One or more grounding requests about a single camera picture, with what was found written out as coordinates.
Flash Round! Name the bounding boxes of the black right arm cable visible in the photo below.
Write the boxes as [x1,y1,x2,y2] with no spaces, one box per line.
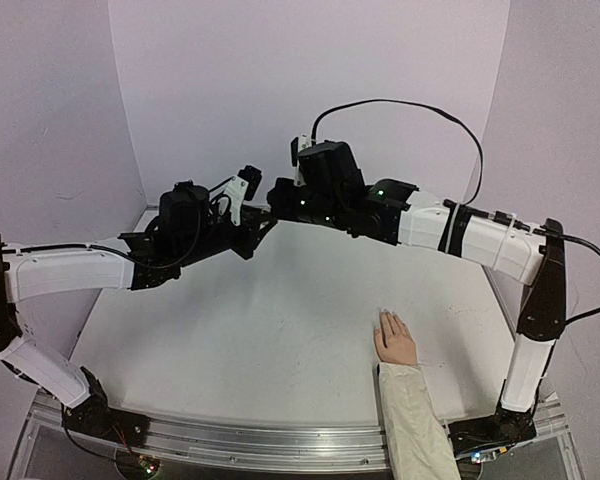
[311,99,600,324]

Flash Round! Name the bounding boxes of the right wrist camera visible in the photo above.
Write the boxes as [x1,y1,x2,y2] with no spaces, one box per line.
[290,135,311,187]

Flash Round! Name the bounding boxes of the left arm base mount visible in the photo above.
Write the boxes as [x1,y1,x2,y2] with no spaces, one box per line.
[62,367,150,447]

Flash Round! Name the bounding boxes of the beige sleeved forearm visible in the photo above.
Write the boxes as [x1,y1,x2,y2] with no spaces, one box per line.
[378,362,460,480]

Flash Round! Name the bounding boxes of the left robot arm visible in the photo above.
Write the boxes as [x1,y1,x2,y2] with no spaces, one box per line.
[0,177,276,437]

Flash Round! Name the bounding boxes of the mannequin hand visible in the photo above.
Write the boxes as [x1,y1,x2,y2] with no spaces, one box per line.
[374,310,418,367]

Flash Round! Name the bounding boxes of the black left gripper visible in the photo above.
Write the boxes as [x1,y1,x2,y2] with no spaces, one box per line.
[179,203,273,269]

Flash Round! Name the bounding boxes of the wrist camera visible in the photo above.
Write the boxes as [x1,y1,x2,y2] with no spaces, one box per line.
[290,135,311,187]
[211,165,262,227]

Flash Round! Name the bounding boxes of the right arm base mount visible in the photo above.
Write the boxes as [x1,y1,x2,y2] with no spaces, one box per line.
[448,398,538,458]

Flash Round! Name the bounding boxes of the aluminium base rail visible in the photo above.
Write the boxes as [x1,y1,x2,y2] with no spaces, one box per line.
[8,391,583,479]

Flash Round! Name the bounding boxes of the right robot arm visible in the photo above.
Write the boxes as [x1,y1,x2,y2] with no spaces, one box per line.
[267,136,566,413]

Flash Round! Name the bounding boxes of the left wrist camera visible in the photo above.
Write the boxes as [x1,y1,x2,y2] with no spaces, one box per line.
[211,165,262,227]

